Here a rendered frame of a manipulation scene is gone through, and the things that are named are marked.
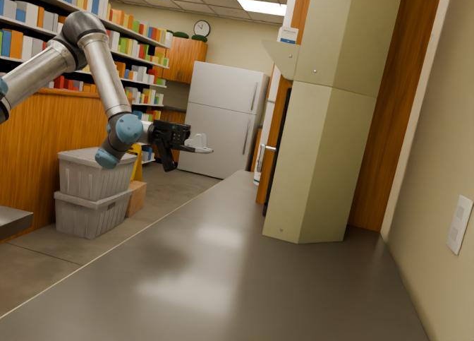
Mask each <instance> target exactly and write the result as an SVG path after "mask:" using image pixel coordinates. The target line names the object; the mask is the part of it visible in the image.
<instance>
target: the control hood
mask: <svg viewBox="0 0 474 341"><path fill-rule="evenodd" d="M261 42H262V45H263V47H264V48H265V49H266V51H267V53H268V54H269V55H270V57H271V58H272V60H273V62H274V63H275V65H276V67H277V68H278V69H279V71H280V72H281V74H282V76H283V77H284V78H285V79H286V80H287V81H288V82H289V83H290V84H292V85H293V81H294V76H295V72H296V66H297V62H298V56H299V52H300V45H299V44H290V43H285V42H276V41H271V40H261Z"/></svg>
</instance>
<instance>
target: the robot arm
mask: <svg viewBox="0 0 474 341"><path fill-rule="evenodd" d="M108 44H109V36H108V34H107V32H106V29H105V27H104V25H103V24H102V22H101V21H100V19H98V17H97V16H95V15H94V14H92V13H89V12H87V11H76V12H73V13H71V14H70V15H69V16H68V17H67V18H66V19H65V21H64V23H63V27H62V29H61V32H60V33H59V34H58V35H57V36H56V37H54V38H52V39H51V40H50V41H48V42H47V43H46V45H45V50H44V51H42V52H40V53H39V54H37V55H36V56H34V57H33V58H31V59H29V60H28V61H26V62H25V63H23V64H21V65H20V66H19V67H17V68H15V69H13V70H12V71H11V72H9V73H7V74H6V75H5V76H3V77H1V76H0V125H1V124H3V123H4V122H5V121H6V120H8V119H9V117H10V111H11V110H12V109H13V108H15V107H16V106H18V105H19V104H20V103H21V102H23V101H24V100H26V99H27V98H29V97H30V96H31V95H33V94H34V93H36V92H37V91H38V90H40V89H41V88H43V87H44V86H45V85H46V84H48V83H50V82H51V81H52V80H54V79H55V78H56V77H58V76H60V75H61V74H62V73H63V72H66V73H72V72H74V71H80V70H82V69H84V68H85V67H86V66H87V65H89V67H90V71H91V74H92V77H93V79H94V82H95V85H96V88H97V92H98V93H99V97H100V100H101V102H102V106H103V108H104V111H105V114H106V116H107V120H108V124H107V133H108V136H107V137H106V139H105V140H104V142H103V143H102V144H101V146H100V147H99V148H98V149H97V152H96V154H95V161H96V162H97V163H98V164H99V165H100V166H102V167H104V168H106V169H114V168H115V167H116V166H117V165H118V163H120V160H121V158H122V157H123V156H124V155H125V154H126V153H127V151H128V150H129V149H130V147H131V146H132V145H133V144H134V143H135V142H138V143H144V144H148V145H157V149H158V151H159V156H160V158H161V161H162V165H163V168H164V171H165V172H170V171H172V170H175V169H176V165H175V162H174V158H173V155H172V152H171V149H172V150H182V151H186V152H195V153H201V154H209V153H211V152H214V150H212V149H209V148H207V141H206V135H205V134H203V133H201V134H197V135H196V136H195V137H194V138H191V139H188V137H190V127H191V125H187V124H181V123H177V122H168V121H162V120H161V119H154V121H153V122H149V121H143V120H140V119H139V118H138V117H137V116H136V115H133V113H132V111H131V108H130V105H129V103H128V99H127V97H126V94H125V91H124V89H123V86H122V83H121V80H120V78H119V74H118V71H117V70H116V66H115V63H114V60H113V58H112V55H111V52H110V50H109V47H108Z"/></svg>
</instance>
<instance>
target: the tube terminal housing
mask: <svg viewBox="0 0 474 341"><path fill-rule="evenodd" d="M400 2H401V0H310V4H309V7H308V14H307V18H306V22H305V28H304V32H303V38H302V42H301V46H300V52H299V56H298V62H297V66H296V72H295V76H294V81H293V86H292V90H291V96H290V100H289V104H288V110H287V114H286V120H285V124H284V131H283V135H282V138H281V145H280V148H279V155H278V159H277V163H276V169H275V173H274V179H273V183H272V190H271V193H270V197H269V203H268V207H267V214H266V218H265V223H264V227H263V231H262V235H265V236H268V237H273V238H276V239H281V240H284V241H289V242H292V243H295V244H307V243H319V242H331V241H343V239H344V233H345V230H346V225H347V222H348V216H349V213H350V209H351V204H352V201H353V195H354V192H355V189H356V184H357V180H358V175H359V171H360V166H361V163H362V160H363V154H364V151H365V146H366V143H367V137H368V134H369V130H370V125H371V122H372V116H373V113H374V110H375V105H376V101H377V96H378V92H379V87H380V84H381V81H382V75H383V72H384V67H385V64H386V60H387V54H388V51H389V46H390V43H391V37H392V34H393V31H394V26H395V22H396V17H397V13H398V10H399V5H400Z"/></svg>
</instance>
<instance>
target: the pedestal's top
mask: <svg viewBox="0 0 474 341"><path fill-rule="evenodd" d="M32 219H33V213H31V212H28V211H24V210H19V209H15V208H10V207H6V206H2V205H0V241H2V240H4V239H7V238H9V237H11V236H13V235H15V234H17V233H19V232H21V231H24V230H26V229H28V228H30V227H31V226H32Z"/></svg>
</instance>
